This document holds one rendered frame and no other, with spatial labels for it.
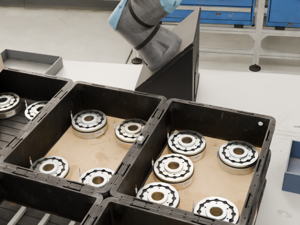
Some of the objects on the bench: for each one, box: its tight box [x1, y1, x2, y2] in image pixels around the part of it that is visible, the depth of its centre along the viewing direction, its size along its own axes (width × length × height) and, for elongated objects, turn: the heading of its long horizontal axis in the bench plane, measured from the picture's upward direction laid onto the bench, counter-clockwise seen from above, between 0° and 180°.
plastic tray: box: [0, 49, 63, 76], centre depth 189 cm, size 27×20×5 cm
